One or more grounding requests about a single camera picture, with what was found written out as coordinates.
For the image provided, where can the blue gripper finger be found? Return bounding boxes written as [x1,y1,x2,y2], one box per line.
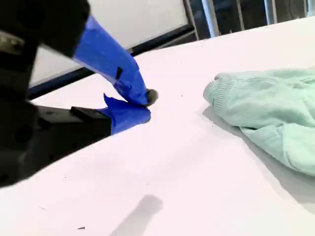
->
[36,93,152,154]
[49,0,159,107]

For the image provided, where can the pale green T-shirt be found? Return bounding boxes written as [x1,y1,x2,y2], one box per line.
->
[203,69,315,177]

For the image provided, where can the white panel with dark edge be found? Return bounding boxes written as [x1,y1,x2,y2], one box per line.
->
[28,0,196,99]

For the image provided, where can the grey metal frame post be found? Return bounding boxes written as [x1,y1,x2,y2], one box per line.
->
[201,0,220,38]
[263,0,278,25]
[183,0,200,40]

